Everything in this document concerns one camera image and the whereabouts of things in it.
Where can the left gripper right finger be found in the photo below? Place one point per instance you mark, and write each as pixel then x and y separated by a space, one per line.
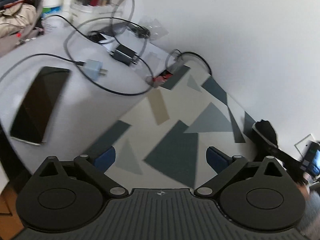
pixel 226 168

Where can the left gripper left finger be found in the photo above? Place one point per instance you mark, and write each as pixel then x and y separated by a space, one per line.
pixel 94 166

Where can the black garment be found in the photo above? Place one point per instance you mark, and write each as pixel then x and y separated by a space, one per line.
pixel 265 131

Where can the geometric patterned table mat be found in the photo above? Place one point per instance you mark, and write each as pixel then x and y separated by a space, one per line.
pixel 162 141

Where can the black smartphone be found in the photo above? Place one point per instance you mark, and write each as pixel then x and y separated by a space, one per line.
pixel 34 113

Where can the light blue charger plug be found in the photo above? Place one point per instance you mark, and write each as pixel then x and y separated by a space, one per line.
pixel 94 69

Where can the black power adapter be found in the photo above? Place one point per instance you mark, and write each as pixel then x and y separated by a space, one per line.
pixel 124 55

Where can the white organizer with cosmetics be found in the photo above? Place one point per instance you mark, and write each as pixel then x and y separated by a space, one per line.
pixel 83 10

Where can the beige bag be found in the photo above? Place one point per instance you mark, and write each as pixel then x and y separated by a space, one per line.
pixel 17 17

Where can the white plastic bottle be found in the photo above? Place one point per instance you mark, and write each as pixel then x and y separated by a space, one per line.
pixel 50 7

